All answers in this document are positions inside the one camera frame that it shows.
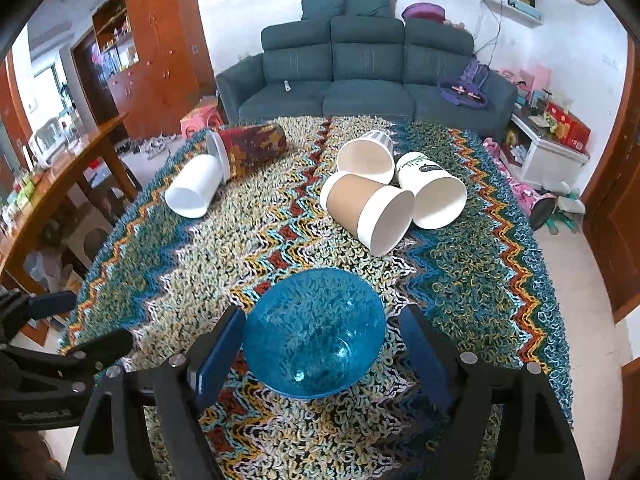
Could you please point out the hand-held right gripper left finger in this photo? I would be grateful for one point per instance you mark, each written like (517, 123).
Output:
(220, 357)

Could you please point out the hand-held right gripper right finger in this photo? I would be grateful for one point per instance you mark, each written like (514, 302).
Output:
(425, 355)

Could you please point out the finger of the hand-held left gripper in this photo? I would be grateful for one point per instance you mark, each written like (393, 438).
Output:
(105, 347)
(50, 305)

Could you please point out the blue transparent glass bowl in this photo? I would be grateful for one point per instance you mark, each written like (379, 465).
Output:
(310, 330)

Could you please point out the white leaf print paper cup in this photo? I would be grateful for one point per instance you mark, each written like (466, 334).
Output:
(435, 195)

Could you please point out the brown paper cup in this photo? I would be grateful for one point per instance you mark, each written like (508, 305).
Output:
(350, 200)

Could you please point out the plain white paper cup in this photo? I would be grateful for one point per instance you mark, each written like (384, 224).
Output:
(192, 185)

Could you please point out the white striped paper cup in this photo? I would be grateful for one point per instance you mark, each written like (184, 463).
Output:
(365, 160)

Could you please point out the red patterned paper cup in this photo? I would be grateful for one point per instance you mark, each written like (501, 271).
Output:
(255, 147)

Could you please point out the zigzag woven table cloth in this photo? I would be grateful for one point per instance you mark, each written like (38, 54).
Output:
(280, 240)

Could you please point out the wooden side table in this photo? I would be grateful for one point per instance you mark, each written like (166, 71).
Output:
(75, 165)

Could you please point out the white kitchen appliance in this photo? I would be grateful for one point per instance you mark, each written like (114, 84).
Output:
(47, 142)

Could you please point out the black round stool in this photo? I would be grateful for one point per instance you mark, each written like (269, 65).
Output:
(542, 212)

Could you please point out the pink cloth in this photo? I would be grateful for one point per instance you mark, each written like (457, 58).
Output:
(520, 185)

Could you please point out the white low cabinet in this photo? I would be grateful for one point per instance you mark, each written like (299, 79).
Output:
(547, 157)

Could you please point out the pink plastic stool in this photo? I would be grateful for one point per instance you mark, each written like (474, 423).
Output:
(200, 121)

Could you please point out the wooden door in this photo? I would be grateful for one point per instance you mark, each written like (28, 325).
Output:
(617, 200)

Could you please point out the purple bag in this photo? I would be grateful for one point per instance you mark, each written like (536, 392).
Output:
(462, 91)

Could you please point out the red gift box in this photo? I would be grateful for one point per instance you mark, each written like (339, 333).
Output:
(567, 127)

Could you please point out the wooden cabinet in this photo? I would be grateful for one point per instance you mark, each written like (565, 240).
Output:
(160, 60)

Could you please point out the grey-blue sofa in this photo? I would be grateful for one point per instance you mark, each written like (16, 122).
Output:
(365, 65)

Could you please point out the purple basin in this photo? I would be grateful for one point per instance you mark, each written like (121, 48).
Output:
(424, 12)

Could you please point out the grey-blue cushion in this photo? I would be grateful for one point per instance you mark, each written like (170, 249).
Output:
(322, 6)
(371, 1)

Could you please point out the white wall shelf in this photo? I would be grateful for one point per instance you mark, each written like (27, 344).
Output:
(515, 12)

